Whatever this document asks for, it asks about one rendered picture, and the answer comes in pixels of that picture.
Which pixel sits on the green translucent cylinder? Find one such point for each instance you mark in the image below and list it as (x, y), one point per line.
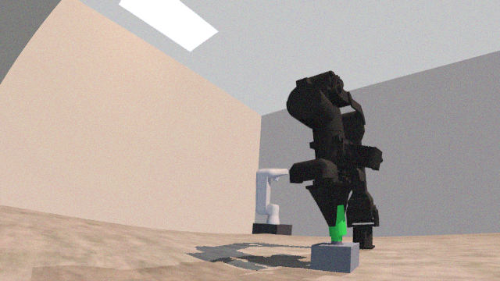
(340, 228)

